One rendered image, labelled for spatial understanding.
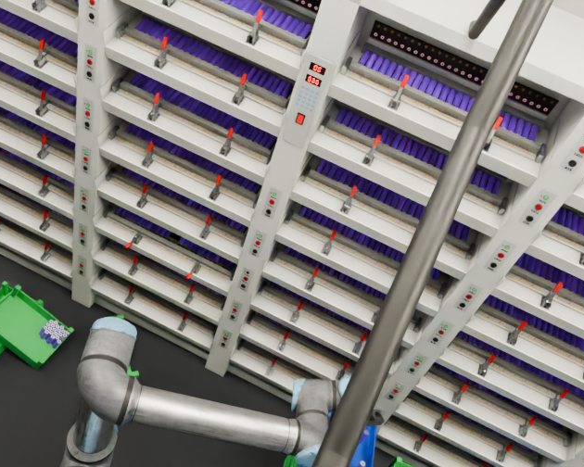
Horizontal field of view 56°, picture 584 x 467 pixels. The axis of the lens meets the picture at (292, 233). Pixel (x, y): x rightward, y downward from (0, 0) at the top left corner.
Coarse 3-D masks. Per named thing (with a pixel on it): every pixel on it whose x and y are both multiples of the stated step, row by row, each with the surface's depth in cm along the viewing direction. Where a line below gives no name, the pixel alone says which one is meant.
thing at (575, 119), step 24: (576, 120) 136; (576, 144) 136; (552, 168) 142; (528, 192) 148; (552, 192) 145; (528, 240) 156; (480, 264) 166; (504, 264) 163; (456, 288) 174; (456, 312) 180; (408, 360) 201; (432, 360) 196; (384, 384) 214; (408, 384) 208; (384, 408) 221
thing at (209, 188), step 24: (120, 120) 199; (120, 144) 196; (144, 144) 195; (168, 144) 198; (144, 168) 192; (168, 168) 194; (192, 168) 193; (216, 168) 195; (192, 192) 191; (216, 192) 191; (240, 192) 192; (240, 216) 189
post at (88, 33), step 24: (96, 48) 170; (96, 72) 175; (96, 96) 181; (96, 120) 187; (96, 144) 193; (96, 168) 200; (96, 192) 208; (96, 240) 228; (72, 264) 239; (72, 288) 250
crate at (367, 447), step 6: (330, 414) 194; (366, 426) 195; (372, 426) 194; (372, 432) 192; (366, 438) 191; (372, 438) 189; (360, 444) 189; (366, 444) 190; (372, 444) 187; (360, 450) 187; (366, 450) 188; (372, 450) 184; (354, 456) 185; (360, 456) 186; (366, 456) 186; (372, 456) 181; (354, 462) 184; (366, 462) 185; (372, 462) 180
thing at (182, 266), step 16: (112, 208) 223; (96, 224) 219; (112, 224) 221; (128, 240) 218; (144, 240) 219; (176, 240) 222; (160, 256) 217; (176, 256) 218; (208, 272) 217; (224, 288) 214
